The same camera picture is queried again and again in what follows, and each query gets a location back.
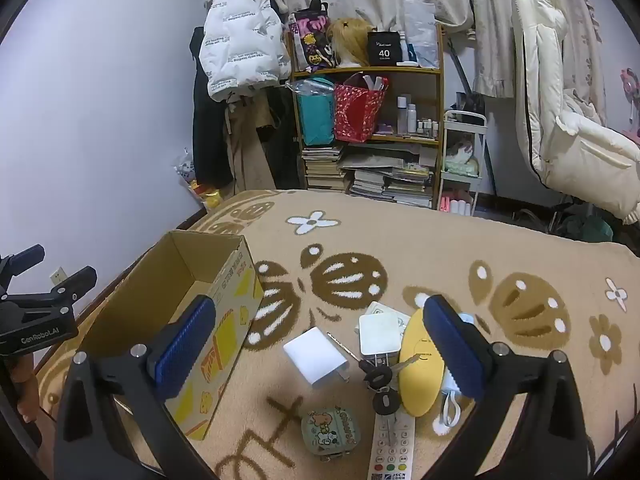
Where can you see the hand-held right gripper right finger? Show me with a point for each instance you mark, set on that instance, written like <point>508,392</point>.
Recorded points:
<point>452,350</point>

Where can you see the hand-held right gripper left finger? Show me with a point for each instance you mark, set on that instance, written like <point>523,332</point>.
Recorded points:
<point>182,347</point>

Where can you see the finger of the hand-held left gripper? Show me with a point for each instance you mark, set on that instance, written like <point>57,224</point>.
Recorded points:
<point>75,282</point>
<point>22,260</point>

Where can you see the cardboard box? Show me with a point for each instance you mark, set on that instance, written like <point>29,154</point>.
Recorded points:
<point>235,330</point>

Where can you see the white square case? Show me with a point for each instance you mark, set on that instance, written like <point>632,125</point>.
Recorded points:
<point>395,314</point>

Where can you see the white square charger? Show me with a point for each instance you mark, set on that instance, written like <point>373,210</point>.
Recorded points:
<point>380,335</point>

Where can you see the key bunch with black fobs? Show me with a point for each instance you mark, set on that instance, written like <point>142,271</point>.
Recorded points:
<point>376,376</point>

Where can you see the white remote control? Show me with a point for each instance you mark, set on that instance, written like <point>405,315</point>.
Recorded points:
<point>392,452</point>

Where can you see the white block charger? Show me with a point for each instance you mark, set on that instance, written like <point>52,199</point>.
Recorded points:
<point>312,355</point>

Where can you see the cartoon print earbuds case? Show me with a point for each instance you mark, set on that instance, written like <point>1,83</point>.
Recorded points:
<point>330,432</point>

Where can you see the person's left hand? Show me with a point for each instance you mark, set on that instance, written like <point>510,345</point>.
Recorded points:
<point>25,390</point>

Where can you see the white power socket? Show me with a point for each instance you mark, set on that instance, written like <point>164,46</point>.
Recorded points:
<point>58,276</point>

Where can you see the beige brown printed blanket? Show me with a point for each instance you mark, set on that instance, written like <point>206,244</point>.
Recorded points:
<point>425,240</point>

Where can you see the yellow red snack packet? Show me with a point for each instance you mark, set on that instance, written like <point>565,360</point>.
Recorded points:
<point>207,196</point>

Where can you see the white plastic bag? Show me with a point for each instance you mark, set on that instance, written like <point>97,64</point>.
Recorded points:
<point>185,167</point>

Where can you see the pile of books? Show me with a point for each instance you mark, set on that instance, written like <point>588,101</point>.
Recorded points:
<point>385,180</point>

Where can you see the green tissue pack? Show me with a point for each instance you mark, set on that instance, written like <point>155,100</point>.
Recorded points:
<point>460,166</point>

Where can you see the dark green bag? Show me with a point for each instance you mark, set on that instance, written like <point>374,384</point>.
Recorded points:
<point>595,230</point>

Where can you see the black coat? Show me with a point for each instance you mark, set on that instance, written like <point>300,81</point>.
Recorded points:
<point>207,135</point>

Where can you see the beige coat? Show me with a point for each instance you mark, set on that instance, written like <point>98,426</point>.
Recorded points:
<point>252,160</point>

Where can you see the white trolley cart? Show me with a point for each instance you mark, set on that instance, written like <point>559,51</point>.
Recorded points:
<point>462,116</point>

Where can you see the cream puffer coat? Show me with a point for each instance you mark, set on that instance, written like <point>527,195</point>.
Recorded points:
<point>575,150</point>

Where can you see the white bottle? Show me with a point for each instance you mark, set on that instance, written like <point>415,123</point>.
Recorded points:
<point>401,112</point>
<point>411,119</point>

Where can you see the red patterned bag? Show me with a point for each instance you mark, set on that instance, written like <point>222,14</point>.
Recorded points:
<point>355,115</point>

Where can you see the teal bag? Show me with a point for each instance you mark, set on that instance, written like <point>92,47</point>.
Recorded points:
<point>316,120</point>

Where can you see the wooden shelf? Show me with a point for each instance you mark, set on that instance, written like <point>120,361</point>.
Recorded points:
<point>367,71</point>

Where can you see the white puffer jacket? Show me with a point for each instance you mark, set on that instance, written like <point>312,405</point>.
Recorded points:
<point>240,35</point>

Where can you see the black box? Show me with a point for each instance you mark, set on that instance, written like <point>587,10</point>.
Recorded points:
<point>384,52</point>

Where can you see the pink toy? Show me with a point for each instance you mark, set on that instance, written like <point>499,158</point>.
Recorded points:
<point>631,85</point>

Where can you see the blonde wig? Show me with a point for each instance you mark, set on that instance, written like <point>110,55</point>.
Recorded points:
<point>350,40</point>

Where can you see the clear plastic package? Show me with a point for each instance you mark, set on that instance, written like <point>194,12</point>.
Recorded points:
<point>420,25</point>

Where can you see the black purple cartoon bag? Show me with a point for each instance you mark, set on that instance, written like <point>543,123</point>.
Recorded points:
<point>312,40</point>

